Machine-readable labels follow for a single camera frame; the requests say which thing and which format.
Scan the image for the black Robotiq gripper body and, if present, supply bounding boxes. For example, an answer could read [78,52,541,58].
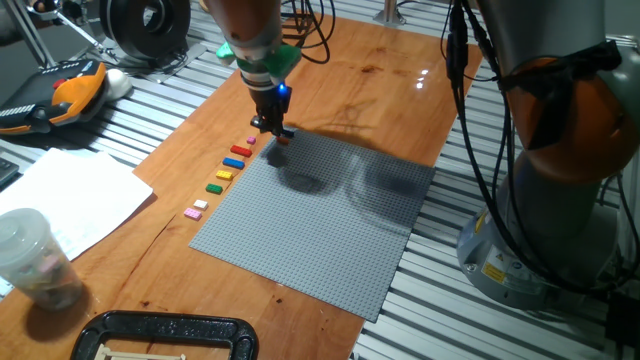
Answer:
[249,84,294,121]

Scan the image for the grey Lego baseplate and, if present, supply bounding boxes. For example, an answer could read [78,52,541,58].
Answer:
[188,128,436,323]

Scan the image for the wooden work board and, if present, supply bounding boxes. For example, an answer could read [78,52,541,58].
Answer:
[0,12,484,360]

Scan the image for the white computer mouse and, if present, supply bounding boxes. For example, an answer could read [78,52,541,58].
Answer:
[103,68,134,101]

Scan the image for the black round spool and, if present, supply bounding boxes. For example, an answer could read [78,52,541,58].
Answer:
[98,0,192,60]

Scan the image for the white paper sheets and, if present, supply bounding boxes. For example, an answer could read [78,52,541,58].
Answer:
[0,147,155,299]

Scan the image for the orange black teach pendant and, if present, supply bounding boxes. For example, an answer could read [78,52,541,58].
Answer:
[0,58,109,136]

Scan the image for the black metal C-clamp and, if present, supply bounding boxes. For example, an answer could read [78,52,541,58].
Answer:
[69,309,260,360]

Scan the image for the black computer keyboard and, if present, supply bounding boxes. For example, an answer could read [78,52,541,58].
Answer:
[0,157,20,191]

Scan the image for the clear plastic cup with lid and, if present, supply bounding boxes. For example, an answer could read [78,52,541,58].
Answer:
[0,207,85,312]

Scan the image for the small wooden compartment tray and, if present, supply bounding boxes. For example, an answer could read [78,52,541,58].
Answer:
[93,343,187,360]

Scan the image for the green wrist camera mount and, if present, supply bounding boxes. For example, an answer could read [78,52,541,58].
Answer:
[215,40,303,84]

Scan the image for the black wire stand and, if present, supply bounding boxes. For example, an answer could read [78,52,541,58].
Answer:
[282,9,309,39]

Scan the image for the silver aluminium post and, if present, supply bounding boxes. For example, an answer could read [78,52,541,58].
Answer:
[373,0,406,27]

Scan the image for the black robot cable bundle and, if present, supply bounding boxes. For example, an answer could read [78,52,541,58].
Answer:
[282,0,640,301]

